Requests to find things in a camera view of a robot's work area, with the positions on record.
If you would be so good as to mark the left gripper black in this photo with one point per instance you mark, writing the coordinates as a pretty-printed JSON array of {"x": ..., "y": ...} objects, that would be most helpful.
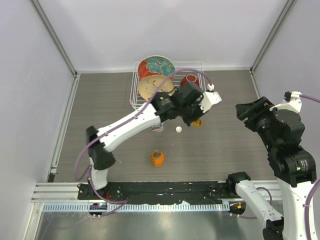
[{"x": 189, "y": 121}]

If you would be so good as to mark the white bottle cap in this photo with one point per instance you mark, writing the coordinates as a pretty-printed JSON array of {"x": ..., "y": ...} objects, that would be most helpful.
[{"x": 178, "y": 129}]

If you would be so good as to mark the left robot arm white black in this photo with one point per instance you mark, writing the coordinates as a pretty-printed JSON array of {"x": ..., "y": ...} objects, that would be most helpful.
[{"x": 101, "y": 142}]

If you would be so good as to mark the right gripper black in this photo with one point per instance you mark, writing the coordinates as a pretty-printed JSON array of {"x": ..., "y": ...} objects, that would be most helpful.
[{"x": 261, "y": 106}]

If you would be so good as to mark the orange bottle cap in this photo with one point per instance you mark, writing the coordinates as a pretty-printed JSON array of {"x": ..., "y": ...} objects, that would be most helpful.
[{"x": 198, "y": 123}]

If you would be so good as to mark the orange juice bottle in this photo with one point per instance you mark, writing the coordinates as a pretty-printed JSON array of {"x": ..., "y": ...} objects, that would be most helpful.
[{"x": 157, "y": 158}]

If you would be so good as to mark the red teal floral plate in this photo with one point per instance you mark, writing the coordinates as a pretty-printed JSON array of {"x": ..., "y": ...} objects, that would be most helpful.
[{"x": 156, "y": 65}]

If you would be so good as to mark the clear plastic water bottle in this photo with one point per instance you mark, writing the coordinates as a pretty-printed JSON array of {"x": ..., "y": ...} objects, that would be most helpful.
[{"x": 158, "y": 127}]

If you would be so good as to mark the beige bird plate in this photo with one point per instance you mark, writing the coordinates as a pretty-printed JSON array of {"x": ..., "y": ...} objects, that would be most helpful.
[{"x": 149, "y": 84}]

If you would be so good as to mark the white slotted cable duct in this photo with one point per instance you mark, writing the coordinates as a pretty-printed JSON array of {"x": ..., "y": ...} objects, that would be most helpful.
[{"x": 96, "y": 207}]

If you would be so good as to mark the red bowl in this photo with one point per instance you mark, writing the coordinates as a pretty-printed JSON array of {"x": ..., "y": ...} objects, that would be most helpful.
[{"x": 189, "y": 80}]

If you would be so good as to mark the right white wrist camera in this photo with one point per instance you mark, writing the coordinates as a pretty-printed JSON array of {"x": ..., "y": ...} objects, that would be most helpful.
[{"x": 291, "y": 102}]

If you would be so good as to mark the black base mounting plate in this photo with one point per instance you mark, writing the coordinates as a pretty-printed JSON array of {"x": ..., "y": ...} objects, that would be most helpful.
[{"x": 162, "y": 193}]

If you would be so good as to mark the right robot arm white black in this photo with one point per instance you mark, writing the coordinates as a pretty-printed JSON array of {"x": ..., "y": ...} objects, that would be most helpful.
[{"x": 280, "y": 128}]

